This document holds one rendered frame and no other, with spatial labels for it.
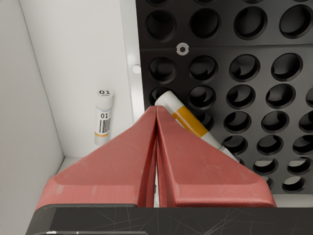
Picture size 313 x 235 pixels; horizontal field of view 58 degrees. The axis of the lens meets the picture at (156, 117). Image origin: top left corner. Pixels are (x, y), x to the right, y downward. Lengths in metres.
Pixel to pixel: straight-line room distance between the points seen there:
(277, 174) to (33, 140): 0.15
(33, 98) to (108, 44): 0.06
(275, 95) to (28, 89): 0.15
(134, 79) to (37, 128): 0.08
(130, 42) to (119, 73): 0.03
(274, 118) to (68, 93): 0.14
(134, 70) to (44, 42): 0.06
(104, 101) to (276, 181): 0.12
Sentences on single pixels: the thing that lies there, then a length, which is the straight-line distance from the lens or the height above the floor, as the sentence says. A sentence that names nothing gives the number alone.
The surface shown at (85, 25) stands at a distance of 0.20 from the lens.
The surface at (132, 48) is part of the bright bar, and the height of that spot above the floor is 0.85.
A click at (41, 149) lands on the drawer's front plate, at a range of 0.22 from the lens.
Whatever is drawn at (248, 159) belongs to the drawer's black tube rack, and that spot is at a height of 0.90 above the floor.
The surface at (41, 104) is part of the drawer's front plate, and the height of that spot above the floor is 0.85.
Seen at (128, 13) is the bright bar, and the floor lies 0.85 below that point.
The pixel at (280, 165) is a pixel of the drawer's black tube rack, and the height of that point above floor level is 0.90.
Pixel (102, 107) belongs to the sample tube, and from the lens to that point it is 0.20.
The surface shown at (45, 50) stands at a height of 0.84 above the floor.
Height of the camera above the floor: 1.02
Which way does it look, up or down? 57 degrees down
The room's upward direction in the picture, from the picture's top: 175 degrees counter-clockwise
